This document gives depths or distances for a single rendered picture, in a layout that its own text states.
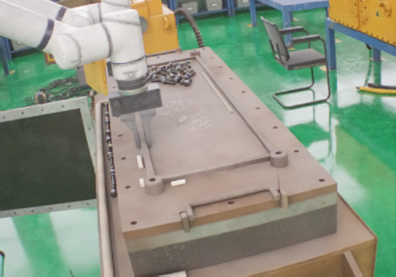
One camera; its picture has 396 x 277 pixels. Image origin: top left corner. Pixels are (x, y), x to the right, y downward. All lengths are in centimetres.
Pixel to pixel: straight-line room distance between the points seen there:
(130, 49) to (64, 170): 131
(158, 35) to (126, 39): 276
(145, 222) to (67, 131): 138
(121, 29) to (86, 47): 10
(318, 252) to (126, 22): 68
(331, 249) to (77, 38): 74
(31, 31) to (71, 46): 15
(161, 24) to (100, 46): 278
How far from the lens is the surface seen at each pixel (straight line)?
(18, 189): 254
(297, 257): 107
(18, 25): 125
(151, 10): 397
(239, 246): 106
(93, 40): 116
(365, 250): 113
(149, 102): 126
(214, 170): 113
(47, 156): 241
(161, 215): 101
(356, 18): 532
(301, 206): 105
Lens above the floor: 190
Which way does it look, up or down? 22 degrees down
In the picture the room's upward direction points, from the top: 8 degrees counter-clockwise
